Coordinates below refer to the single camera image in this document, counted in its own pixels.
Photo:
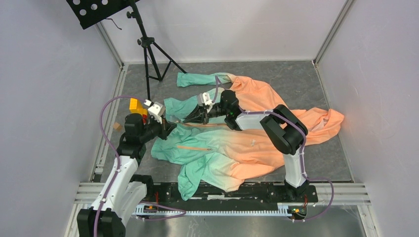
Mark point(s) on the yellow red toy block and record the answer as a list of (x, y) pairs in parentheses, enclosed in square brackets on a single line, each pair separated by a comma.
[(135, 107)]

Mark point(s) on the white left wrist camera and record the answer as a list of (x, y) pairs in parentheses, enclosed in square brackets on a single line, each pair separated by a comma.
[(155, 110)]

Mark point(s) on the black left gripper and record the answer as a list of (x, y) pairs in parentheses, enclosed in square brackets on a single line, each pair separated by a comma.
[(165, 128)]

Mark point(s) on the green and orange jacket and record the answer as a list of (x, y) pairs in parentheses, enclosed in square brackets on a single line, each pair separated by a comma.
[(215, 154)]

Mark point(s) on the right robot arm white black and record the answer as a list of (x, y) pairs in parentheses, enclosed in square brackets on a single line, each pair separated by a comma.
[(286, 132)]

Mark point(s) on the black perforated stand plate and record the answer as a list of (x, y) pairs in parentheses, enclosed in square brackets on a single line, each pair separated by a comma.
[(91, 12)]

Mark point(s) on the small wooden cube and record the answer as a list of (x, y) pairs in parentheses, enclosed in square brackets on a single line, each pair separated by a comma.
[(117, 127)]

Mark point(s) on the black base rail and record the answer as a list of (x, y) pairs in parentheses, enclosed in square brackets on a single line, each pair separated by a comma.
[(249, 197)]

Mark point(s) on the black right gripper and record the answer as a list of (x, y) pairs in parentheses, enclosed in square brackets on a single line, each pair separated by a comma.
[(200, 115)]

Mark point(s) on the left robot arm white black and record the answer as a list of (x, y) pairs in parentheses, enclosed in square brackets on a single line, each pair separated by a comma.
[(109, 214)]

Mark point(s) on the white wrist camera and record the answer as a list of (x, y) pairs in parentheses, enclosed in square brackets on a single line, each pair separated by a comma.
[(155, 110), (204, 100)]

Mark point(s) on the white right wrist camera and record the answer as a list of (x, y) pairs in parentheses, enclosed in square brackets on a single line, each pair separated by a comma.
[(204, 100)]

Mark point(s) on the black tripod stand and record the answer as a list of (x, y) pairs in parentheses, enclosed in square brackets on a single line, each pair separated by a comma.
[(147, 42)]

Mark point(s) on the white cable duct strip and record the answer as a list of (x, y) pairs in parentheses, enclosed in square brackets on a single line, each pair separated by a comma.
[(150, 210)]

